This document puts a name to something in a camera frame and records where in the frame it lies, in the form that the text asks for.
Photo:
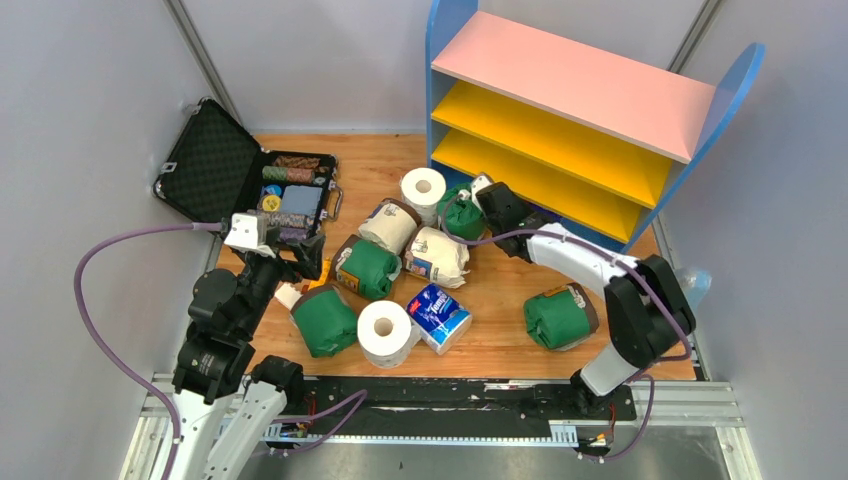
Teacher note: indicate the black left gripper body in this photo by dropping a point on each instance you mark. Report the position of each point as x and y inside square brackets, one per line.
[277, 265]

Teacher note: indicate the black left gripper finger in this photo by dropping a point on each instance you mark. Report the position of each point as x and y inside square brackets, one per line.
[309, 268]
[313, 245]

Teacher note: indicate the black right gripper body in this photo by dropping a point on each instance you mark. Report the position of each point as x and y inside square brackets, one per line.
[526, 212]

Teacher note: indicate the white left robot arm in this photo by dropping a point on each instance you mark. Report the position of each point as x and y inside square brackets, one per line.
[223, 403]

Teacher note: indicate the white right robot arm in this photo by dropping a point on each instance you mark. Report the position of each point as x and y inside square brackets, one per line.
[646, 308]

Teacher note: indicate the blue shelf with coloured boards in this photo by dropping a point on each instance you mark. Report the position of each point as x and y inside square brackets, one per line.
[598, 139]

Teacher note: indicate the white toy brick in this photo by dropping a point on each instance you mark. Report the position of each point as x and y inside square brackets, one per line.
[288, 295]

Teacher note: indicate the plain green wrapped roll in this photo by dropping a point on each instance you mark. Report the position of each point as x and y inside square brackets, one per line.
[461, 217]

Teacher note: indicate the blue playing card deck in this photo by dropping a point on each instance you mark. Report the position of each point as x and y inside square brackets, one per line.
[301, 200]

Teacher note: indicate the green wrapped roll brown band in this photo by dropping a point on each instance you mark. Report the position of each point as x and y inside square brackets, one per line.
[365, 268]

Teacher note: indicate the green wrapped roll front left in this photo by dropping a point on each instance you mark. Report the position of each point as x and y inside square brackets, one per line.
[326, 322]

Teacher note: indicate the yellow big blind button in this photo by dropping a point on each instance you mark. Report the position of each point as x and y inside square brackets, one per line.
[270, 203]

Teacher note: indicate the blue small blind button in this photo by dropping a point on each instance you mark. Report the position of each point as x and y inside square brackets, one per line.
[273, 189]

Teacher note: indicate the cream wrapped roll blue picture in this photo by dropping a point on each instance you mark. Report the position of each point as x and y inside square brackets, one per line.
[390, 226]

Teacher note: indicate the plain white paper towel roll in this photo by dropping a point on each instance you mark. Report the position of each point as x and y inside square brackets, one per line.
[422, 189]

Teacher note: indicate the cream wrapped roll brown band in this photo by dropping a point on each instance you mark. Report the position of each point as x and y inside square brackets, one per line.
[433, 256]

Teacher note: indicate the white paper towel roll front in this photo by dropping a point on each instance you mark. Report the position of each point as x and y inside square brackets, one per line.
[386, 334]

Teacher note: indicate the green wrapped roll right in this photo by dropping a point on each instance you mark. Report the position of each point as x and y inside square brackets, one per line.
[561, 318]

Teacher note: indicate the black poker chip case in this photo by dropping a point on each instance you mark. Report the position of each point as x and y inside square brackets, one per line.
[217, 168]

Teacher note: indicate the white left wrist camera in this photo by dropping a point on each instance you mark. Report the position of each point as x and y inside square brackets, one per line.
[247, 234]

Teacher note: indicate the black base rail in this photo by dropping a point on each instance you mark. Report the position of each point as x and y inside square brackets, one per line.
[445, 408]

